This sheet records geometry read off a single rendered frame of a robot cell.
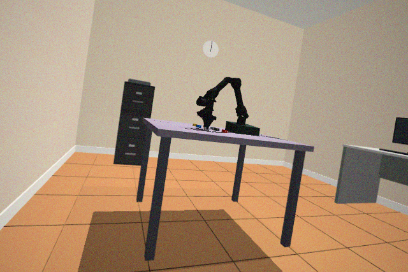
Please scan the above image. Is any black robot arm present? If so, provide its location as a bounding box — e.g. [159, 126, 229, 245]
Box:
[196, 77, 249, 125]

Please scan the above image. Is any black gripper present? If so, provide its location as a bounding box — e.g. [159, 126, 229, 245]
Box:
[200, 107, 217, 129]

